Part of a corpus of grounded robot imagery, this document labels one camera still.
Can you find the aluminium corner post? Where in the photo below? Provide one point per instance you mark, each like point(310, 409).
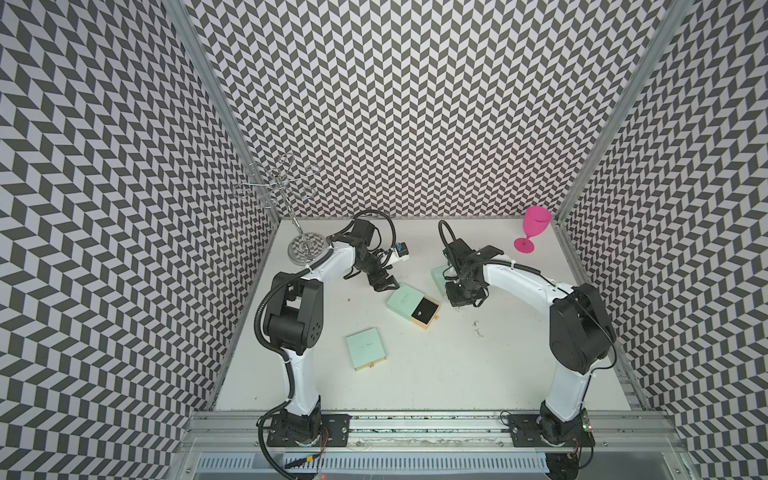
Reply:
point(663, 36)
point(178, 15)

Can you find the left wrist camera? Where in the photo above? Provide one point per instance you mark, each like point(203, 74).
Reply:
point(399, 252)

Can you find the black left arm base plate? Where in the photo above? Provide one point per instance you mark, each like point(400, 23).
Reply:
point(287, 430)

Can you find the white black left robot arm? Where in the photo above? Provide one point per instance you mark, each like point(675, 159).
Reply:
point(290, 318)

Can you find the aluminium front rail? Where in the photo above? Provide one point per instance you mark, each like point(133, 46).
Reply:
point(436, 445)

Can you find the mint green drawer jewelry box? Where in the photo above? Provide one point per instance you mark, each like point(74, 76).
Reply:
point(413, 305)

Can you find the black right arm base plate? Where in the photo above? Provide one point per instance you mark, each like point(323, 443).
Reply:
point(532, 430)

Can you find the aluminium corner post left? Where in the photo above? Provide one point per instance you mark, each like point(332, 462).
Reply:
point(178, 15)

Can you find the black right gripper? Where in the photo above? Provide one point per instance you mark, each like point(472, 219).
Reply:
point(457, 299)

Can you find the aluminium corner post right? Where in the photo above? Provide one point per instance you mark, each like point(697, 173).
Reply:
point(663, 36)

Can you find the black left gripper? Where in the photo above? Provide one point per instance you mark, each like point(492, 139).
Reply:
point(382, 283)

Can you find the pink plastic wine glass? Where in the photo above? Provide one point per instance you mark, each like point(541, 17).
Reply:
point(536, 220)

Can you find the chrome jewelry tree stand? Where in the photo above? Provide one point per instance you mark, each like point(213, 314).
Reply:
point(284, 187)

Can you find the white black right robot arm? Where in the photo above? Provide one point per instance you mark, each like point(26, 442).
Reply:
point(580, 330)

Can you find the small earrings pile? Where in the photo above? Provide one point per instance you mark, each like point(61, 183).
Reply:
point(478, 328)

